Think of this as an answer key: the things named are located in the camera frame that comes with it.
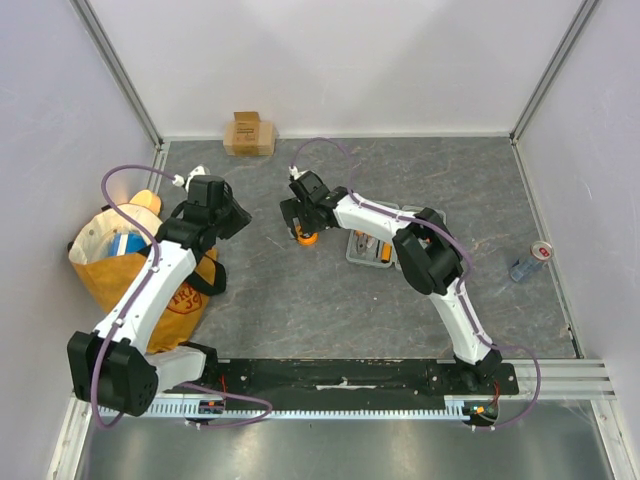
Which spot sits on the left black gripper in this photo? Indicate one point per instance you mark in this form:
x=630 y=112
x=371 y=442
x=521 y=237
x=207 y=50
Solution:
x=240 y=217

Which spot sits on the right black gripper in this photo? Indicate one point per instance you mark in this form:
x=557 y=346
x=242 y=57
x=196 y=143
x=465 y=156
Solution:
x=295 y=215

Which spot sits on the orange tape measure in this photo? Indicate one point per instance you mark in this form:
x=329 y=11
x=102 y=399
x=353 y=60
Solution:
x=305 y=239

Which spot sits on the orange pliers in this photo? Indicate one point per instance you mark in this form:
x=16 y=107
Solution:
x=363 y=242

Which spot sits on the grey plastic tool case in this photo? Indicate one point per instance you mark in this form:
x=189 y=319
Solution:
x=371 y=258

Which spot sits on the orange black screwdriver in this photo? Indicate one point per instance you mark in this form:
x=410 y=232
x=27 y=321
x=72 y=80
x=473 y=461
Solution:
x=386 y=253

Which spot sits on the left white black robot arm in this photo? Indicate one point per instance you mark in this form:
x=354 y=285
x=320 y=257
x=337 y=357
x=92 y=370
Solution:
x=110 y=366

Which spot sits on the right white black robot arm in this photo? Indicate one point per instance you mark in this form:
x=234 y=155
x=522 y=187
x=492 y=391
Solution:
x=430 y=258

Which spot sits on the tan wooden object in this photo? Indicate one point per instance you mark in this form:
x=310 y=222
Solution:
x=147 y=199

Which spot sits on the small cardboard box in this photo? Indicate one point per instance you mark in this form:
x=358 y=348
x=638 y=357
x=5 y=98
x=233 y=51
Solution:
x=247 y=135

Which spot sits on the blue box in bag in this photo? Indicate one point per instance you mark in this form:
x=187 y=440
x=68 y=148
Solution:
x=126 y=243

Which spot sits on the brown paper tote bag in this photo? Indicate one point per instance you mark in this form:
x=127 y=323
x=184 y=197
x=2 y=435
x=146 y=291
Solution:
x=107 y=279

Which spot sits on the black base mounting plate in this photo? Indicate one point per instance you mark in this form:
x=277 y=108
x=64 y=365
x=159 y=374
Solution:
x=431 y=376

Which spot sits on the aluminium frame rail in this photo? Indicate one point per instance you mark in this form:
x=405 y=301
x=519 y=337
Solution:
x=582 y=379

